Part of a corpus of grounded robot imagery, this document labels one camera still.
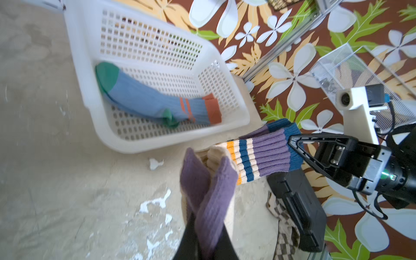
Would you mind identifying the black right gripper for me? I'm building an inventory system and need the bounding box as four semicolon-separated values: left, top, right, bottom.
288;133;391;195

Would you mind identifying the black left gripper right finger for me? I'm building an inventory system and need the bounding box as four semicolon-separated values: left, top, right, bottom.
212;225;239;260

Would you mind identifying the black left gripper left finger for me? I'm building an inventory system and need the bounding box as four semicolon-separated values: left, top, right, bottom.
173;213;198;260

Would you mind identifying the blue sock orange cuff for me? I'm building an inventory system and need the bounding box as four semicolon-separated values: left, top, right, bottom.
95;62;222;129

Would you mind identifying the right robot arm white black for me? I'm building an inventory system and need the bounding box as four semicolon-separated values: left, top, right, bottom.
288;124;416;209

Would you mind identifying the black plastic case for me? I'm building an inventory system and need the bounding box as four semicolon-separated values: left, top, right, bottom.
267;169;327;252

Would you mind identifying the white plastic laundry basket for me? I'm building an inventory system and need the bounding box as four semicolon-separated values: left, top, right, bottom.
63;1;250;154

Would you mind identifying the white mesh wall basket right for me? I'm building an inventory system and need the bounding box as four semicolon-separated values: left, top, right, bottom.
310;43;416;132

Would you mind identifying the aluminium frame post right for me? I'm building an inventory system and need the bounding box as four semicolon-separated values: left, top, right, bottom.
242;0;342;82

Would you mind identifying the black wire wall basket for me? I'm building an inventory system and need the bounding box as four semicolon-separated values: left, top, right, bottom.
267;0;302;11

